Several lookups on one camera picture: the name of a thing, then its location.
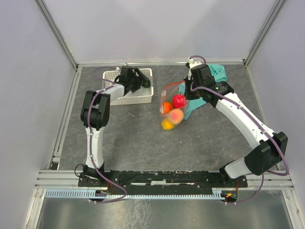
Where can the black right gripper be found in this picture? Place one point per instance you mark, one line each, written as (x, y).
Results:
(189, 96)

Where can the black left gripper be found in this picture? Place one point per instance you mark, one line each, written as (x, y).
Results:
(139, 83)

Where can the dark green toy avocado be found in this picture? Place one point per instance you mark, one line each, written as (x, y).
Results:
(146, 84)

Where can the red toy apple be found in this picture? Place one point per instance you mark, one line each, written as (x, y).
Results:
(178, 101)

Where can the clear zip top bag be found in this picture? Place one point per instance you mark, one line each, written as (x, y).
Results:
(168, 92)

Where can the toy orange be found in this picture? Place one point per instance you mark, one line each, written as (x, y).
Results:
(166, 107)

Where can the toy peach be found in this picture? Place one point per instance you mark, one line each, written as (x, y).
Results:
(175, 116)

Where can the yellow toy lemon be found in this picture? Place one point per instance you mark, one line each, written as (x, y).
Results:
(167, 125)

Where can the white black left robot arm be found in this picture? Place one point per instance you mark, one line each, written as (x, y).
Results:
(95, 115)

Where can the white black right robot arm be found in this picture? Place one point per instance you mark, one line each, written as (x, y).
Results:
(268, 147)

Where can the white perforated plastic basket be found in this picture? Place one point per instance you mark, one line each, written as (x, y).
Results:
(141, 96)

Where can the teal cloth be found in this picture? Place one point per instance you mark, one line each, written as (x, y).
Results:
(218, 71)

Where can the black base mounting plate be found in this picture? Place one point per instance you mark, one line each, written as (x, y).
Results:
(172, 182)

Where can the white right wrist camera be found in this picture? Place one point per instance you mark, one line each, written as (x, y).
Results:
(191, 63)

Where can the light blue cable duct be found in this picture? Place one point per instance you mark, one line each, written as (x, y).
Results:
(97, 194)

